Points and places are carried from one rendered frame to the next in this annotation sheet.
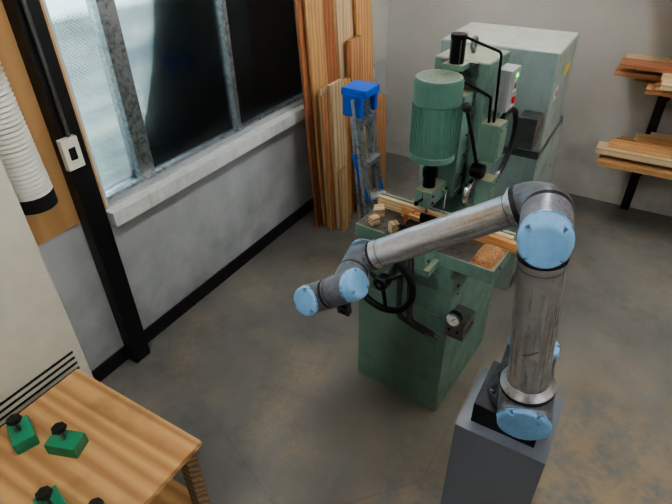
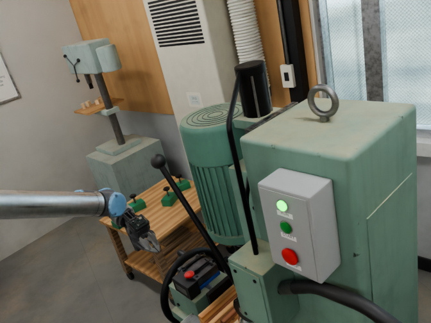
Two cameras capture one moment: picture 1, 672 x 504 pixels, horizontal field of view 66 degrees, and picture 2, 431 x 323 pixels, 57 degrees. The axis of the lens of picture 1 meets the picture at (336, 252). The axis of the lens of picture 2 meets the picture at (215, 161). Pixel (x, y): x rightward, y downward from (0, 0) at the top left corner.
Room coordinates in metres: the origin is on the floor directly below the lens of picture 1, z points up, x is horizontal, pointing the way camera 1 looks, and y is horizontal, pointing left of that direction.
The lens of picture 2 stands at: (2.06, -1.21, 1.78)
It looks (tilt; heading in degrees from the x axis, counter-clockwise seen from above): 24 degrees down; 107
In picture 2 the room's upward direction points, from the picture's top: 14 degrees counter-clockwise
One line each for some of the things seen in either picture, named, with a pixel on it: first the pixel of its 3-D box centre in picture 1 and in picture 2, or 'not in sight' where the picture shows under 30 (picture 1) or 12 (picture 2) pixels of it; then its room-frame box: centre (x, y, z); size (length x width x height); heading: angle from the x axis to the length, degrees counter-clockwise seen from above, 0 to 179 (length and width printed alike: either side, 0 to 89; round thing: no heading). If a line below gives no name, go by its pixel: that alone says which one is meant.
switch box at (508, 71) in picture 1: (506, 88); (299, 223); (2.01, -0.68, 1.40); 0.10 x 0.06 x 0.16; 144
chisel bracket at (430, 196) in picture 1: (430, 194); not in sight; (1.85, -0.39, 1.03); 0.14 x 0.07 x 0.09; 144
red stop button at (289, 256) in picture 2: not in sight; (289, 256); (1.99, -0.71, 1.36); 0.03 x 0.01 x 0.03; 144
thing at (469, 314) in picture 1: (460, 322); not in sight; (1.57, -0.50, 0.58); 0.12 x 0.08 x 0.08; 144
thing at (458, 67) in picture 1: (457, 57); (258, 106); (1.95, -0.46, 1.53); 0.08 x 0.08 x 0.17; 54
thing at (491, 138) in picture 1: (491, 140); (263, 285); (1.92, -0.62, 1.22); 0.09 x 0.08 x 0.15; 144
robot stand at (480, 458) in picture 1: (498, 457); not in sight; (1.15, -0.60, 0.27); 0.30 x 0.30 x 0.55; 58
